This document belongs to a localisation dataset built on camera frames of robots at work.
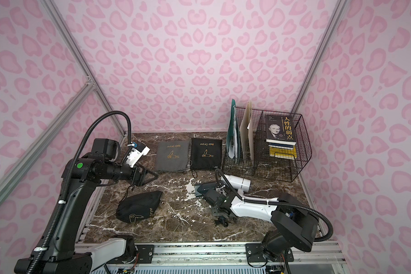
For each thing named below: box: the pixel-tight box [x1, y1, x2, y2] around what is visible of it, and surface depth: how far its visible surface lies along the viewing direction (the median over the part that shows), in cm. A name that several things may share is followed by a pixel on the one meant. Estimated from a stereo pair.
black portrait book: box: [266, 114, 297, 146], surface depth 92 cm
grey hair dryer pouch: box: [156, 139, 191, 172], surface depth 109 cm
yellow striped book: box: [268, 142, 298, 160], surface depth 95 cm
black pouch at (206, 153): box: [190, 137, 223, 170], surface depth 109 cm
